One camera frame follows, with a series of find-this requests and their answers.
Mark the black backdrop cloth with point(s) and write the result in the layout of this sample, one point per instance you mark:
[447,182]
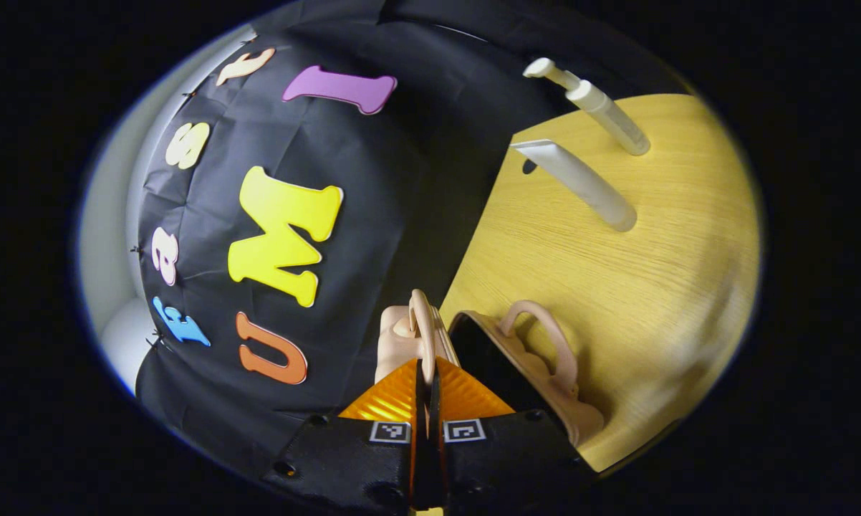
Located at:
[402,215]

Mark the pink suitcase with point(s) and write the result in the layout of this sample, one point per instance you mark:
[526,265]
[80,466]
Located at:
[531,373]

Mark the black table grommet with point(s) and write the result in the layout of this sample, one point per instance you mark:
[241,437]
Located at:
[528,168]

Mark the white squeeze tube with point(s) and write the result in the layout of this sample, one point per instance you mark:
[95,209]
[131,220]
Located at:
[588,190]

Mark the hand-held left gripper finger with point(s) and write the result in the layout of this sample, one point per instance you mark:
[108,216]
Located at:
[420,408]
[435,408]

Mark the white pump bottle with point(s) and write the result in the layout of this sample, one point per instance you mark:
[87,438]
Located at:
[609,115]

